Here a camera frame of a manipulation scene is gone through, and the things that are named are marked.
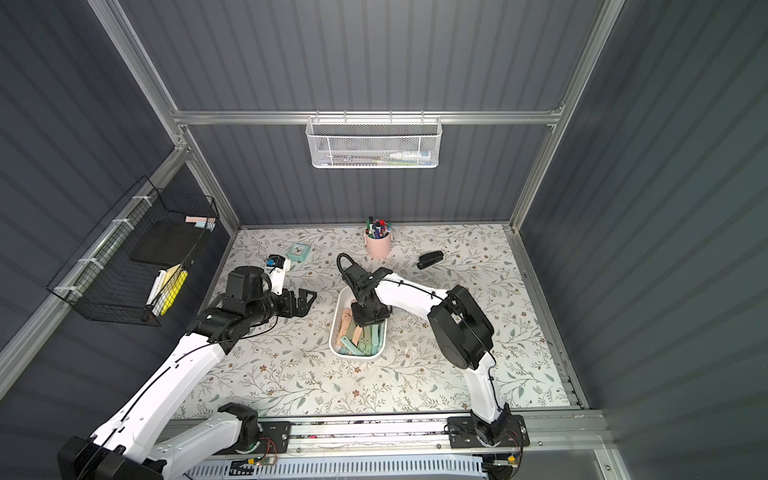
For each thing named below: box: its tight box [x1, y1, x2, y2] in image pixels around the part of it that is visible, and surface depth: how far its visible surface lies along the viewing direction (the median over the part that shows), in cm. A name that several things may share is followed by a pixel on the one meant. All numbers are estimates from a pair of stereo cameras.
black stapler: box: [416, 250, 444, 270], surface depth 110 cm
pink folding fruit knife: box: [336, 307, 353, 346], surface depth 93 cm
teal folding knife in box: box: [371, 322, 385, 356], surface depth 91 cm
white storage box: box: [329, 285, 388, 360], surface depth 90 cm
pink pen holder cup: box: [364, 231, 392, 259], surface depth 109 cm
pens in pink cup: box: [365, 216, 392, 239], surface depth 105 cm
